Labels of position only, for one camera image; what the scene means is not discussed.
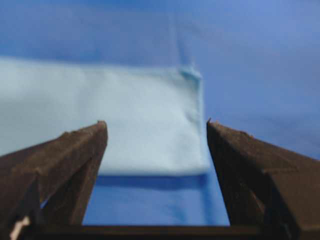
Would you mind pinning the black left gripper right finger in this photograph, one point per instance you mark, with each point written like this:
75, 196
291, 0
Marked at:
273, 190

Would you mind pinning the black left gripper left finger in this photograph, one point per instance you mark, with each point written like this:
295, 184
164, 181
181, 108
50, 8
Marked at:
51, 183

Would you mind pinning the light blue towel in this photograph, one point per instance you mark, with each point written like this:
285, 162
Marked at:
154, 115

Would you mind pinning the dark blue table cloth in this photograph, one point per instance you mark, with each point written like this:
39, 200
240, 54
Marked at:
259, 61

